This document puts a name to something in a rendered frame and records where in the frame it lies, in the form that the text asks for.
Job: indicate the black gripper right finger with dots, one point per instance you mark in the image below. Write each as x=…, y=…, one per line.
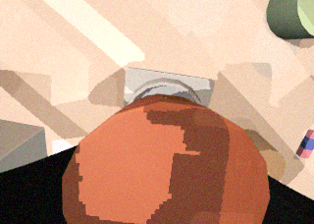
x=287, y=206

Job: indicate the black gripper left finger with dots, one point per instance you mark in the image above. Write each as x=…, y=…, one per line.
x=32, y=194

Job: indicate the green cylinder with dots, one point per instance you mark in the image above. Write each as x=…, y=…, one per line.
x=291, y=19

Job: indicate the pink and blue eraser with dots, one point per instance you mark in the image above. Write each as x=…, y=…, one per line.
x=307, y=145

